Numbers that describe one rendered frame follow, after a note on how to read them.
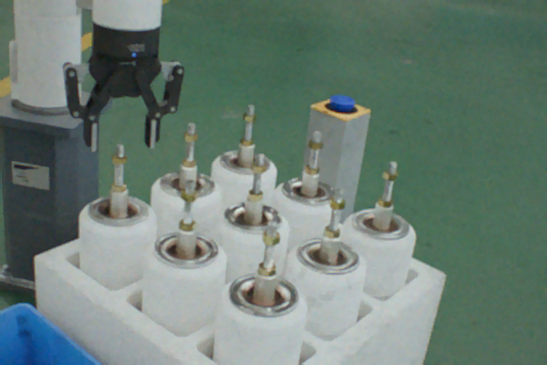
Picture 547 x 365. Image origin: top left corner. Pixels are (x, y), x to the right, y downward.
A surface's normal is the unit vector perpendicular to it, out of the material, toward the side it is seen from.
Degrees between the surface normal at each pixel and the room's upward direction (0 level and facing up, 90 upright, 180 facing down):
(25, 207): 90
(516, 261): 0
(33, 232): 90
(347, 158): 90
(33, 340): 88
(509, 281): 0
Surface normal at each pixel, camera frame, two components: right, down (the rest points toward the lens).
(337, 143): -0.63, 0.27
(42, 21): 0.11, 0.44
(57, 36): 0.51, 0.42
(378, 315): 0.11, -0.89
